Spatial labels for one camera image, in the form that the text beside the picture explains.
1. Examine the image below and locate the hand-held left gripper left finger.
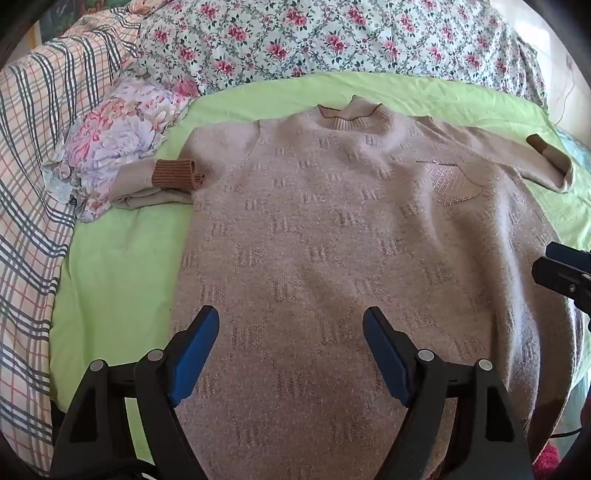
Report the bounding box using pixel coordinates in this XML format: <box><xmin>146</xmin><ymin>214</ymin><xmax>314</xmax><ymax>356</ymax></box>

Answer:
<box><xmin>51</xmin><ymin>305</ymin><xmax>221</xmax><ymax>480</ymax></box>

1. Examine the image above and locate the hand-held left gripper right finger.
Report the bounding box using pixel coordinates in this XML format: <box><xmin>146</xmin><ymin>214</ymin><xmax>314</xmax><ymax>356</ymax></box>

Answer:
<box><xmin>362</xmin><ymin>306</ymin><xmax>536</xmax><ymax>480</ymax></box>

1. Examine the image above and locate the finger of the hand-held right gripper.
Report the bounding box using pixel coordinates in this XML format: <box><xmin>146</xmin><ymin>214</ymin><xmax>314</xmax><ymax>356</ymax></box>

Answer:
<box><xmin>545</xmin><ymin>242</ymin><xmax>591</xmax><ymax>269</ymax></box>
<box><xmin>531</xmin><ymin>257</ymin><xmax>591</xmax><ymax>303</ymax></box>

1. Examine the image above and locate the beige knit sweater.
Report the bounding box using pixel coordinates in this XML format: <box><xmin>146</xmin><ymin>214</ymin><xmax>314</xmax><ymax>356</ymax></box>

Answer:
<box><xmin>111</xmin><ymin>95</ymin><xmax>587</xmax><ymax>480</ymax></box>

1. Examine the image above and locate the light blue bed sheet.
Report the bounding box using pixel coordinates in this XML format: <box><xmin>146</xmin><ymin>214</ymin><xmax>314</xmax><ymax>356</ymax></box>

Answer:
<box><xmin>554</xmin><ymin>127</ymin><xmax>591</xmax><ymax>164</ymax></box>

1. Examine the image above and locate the green bed sheet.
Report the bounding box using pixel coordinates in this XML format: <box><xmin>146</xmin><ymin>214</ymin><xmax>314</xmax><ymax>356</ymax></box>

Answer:
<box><xmin>48</xmin><ymin>69</ymin><xmax>591</xmax><ymax>467</ymax></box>

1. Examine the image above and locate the person's maroon clothing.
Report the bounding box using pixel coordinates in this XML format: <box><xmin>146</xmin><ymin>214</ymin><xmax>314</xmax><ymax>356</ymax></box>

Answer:
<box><xmin>531</xmin><ymin>442</ymin><xmax>563</xmax><ymax>480</ymax></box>

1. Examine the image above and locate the plaid blanket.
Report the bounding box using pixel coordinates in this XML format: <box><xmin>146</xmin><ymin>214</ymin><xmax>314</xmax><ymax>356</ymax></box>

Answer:
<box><xmin>0</xmin><ymin>2</ymin><xmax>153</xmax><ymax>476</ymax></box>

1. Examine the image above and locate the large-flower pink pillow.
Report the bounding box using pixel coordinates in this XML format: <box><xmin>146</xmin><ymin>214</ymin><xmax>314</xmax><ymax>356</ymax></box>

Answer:
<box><xmin>41</xmin><ymin>76</ymin><xmax>200</xmax><ymax>223</ymax></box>

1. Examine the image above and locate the rose print quilt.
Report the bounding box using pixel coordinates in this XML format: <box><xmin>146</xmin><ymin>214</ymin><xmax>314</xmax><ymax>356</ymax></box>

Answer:
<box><xmin>139</xmin><ymin>0</ymin><xmax>550</xmax><ymax>116</ymax></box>

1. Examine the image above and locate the white wall cable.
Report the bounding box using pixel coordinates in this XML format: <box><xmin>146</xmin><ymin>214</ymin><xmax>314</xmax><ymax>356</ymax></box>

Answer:
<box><xmin>551</xmin><ymin>53</ymin><xmax>583</xmax><ymax>126</ymax></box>

